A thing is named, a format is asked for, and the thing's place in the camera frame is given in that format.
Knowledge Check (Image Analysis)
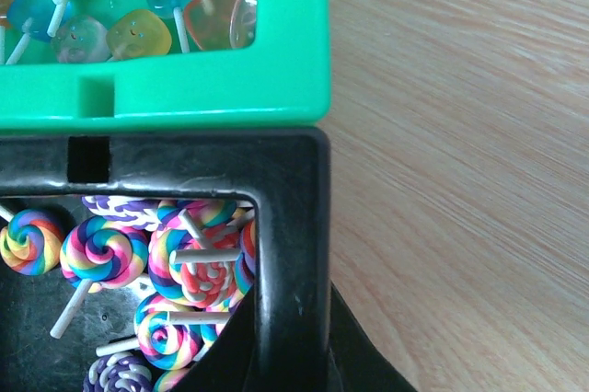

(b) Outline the black bin with swirl lollipops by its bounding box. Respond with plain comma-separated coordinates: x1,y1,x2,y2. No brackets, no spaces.
1,128,410,391

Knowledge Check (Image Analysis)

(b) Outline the green bin with gummy candies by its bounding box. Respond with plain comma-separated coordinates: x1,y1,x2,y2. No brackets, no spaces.
1,0,331,133

